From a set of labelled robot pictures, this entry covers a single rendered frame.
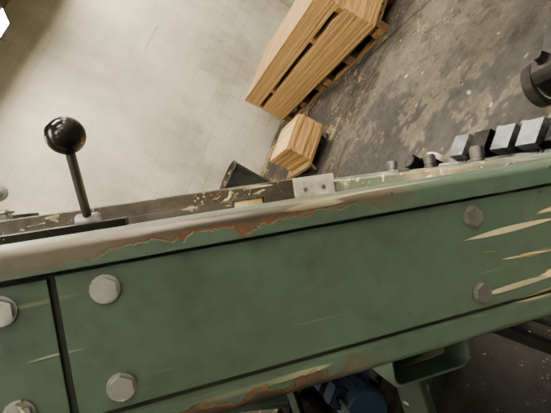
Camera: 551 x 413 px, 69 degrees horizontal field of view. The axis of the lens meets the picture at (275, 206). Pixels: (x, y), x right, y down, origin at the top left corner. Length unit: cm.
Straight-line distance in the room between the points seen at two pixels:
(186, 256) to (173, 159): 615
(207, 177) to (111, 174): 138
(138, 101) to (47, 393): 644
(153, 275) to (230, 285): 4
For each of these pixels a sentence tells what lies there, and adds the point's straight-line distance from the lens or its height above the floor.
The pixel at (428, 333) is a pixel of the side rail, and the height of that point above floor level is 115.
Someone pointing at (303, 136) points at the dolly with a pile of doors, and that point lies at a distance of 419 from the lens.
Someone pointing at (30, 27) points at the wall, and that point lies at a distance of 718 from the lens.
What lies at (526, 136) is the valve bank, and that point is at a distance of 91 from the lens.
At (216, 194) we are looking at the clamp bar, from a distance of 107.
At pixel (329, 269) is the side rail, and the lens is 25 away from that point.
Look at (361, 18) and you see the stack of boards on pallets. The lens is 433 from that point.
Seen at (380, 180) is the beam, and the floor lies 90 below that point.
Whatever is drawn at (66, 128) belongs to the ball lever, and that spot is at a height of 144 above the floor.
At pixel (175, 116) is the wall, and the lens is 660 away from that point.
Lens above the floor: 133
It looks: 15 degrees down
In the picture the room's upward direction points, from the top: 66 degrees counter-clockwise
